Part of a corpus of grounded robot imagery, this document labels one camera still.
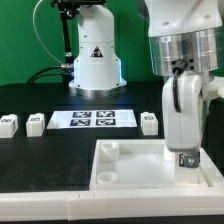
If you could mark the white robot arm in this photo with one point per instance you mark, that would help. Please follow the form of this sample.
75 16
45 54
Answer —
184 47

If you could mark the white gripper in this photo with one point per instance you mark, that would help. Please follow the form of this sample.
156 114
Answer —
183 131

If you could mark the white square tabletop tray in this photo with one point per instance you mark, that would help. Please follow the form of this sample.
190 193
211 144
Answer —
144 164

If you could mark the white marker sheet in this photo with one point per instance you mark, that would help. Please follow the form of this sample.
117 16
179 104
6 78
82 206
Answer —
92 119

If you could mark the white L-shaped obstacle fence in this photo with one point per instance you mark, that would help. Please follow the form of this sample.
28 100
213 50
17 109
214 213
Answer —
85 205

